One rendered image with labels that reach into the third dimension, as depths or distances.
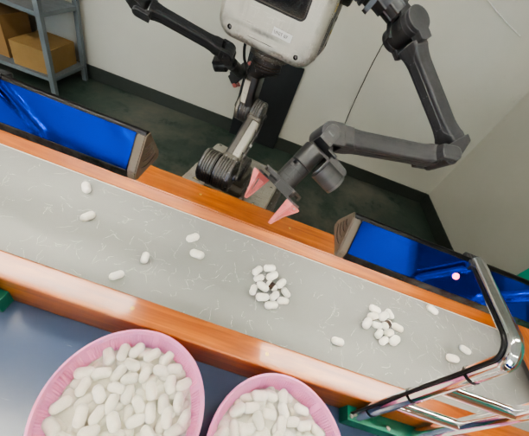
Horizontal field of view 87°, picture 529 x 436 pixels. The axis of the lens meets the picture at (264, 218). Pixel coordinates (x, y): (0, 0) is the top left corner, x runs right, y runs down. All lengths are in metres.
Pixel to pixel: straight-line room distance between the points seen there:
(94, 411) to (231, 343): 0.26
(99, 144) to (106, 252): 0.34
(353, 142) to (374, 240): 0.32
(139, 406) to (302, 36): 0.97
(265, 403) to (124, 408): 0.27
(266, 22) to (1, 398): 1.06
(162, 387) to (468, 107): 2.79
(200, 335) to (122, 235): 0.33
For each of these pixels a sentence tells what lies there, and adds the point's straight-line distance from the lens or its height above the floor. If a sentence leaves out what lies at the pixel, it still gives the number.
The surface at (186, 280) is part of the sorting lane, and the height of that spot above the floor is 0.74.
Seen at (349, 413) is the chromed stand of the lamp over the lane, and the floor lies 0.72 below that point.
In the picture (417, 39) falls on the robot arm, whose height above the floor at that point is 1.31.
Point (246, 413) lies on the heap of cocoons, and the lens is 0.67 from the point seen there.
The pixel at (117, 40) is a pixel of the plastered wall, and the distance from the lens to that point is 2.98.
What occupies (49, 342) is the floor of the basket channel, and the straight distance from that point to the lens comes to 0.77.
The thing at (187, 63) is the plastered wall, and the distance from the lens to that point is 2.76.
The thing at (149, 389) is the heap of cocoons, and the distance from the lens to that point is 0.64.
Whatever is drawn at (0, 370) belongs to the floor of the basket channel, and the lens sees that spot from 0.77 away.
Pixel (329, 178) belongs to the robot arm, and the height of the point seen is 1.03.
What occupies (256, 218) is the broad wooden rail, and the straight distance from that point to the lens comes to 0.88.
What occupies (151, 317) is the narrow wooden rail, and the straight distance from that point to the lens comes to 0.66.
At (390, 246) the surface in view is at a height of 1.09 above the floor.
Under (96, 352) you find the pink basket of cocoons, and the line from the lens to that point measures 0.67.
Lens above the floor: 1.37
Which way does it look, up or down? 43 degrees down
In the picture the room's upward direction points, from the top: 25 degrees clockwise
